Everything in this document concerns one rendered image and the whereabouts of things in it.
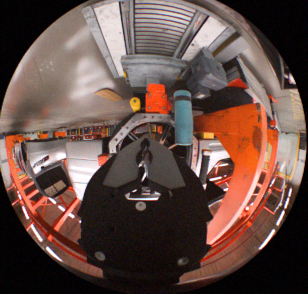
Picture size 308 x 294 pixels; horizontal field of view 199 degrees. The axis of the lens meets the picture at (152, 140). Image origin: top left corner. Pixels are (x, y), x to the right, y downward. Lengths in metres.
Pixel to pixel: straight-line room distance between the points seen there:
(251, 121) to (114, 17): 0.86
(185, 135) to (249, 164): 0.39
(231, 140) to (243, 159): 0.15
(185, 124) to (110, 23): 0.70
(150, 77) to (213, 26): 0.62
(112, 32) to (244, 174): 1.07
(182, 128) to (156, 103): 0.20
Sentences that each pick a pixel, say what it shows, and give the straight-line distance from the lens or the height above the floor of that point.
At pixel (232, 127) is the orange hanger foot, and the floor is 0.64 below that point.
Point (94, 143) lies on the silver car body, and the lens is 0.76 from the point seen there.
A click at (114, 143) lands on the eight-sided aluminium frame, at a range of 0.51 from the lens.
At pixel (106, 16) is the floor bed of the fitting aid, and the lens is 0.65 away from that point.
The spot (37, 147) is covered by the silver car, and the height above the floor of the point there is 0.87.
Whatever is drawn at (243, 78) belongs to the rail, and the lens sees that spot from 0.74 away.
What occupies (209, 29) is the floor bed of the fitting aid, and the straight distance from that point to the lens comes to 0.70.
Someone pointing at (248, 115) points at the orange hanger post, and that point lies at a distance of 0.55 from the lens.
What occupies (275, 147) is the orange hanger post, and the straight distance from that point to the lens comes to 2.45.
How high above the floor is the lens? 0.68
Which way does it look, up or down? 6 degrees up
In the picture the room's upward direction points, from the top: 180 degrees clockwise
